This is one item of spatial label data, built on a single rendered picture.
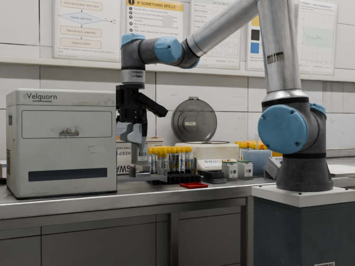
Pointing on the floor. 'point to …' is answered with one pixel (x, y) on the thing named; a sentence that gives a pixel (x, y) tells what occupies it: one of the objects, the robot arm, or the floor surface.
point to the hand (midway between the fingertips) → (139, 149)
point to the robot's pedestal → (303, 234)
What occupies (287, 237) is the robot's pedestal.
